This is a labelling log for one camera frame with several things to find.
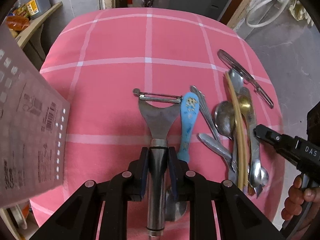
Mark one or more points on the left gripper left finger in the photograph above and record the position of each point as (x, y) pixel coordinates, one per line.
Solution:
(138, 179)

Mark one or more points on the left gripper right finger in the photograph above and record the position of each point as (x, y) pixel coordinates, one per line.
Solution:
(179, 181)

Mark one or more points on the steel Y-shaped peeler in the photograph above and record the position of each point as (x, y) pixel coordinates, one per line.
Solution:
(159, 111)

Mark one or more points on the steel fork scalloped handle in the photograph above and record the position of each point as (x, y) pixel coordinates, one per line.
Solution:
(205, 112)

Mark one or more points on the white perforated utensil holder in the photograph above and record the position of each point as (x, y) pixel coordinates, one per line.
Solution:
(34, 119)

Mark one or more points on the large steel spoon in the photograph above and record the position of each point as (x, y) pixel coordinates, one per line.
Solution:
(225, 119)

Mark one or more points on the small steel spoon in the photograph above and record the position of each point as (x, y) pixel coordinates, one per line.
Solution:
(236, 79)

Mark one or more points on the person's right hand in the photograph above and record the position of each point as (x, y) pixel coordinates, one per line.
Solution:
(293, 203)

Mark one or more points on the steel butter knife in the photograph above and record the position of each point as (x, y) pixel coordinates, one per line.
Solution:
(219, 149)

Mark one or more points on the wooden chopstick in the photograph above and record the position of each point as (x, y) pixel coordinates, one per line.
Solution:
(245, 156)
(238, 128)

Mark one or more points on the blue ceramic spoon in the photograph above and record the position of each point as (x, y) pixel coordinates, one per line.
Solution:
(189, 111)

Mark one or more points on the gold coloured spoon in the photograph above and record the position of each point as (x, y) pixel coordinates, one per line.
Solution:
(245, 105)

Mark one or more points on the pink checked tablecloth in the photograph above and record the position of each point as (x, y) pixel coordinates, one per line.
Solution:
(94, 63)

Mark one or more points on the orange snack packet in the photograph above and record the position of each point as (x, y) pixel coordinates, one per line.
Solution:
(17, 23)

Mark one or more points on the dark vinegar jug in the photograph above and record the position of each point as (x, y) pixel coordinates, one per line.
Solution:
(37, 8)

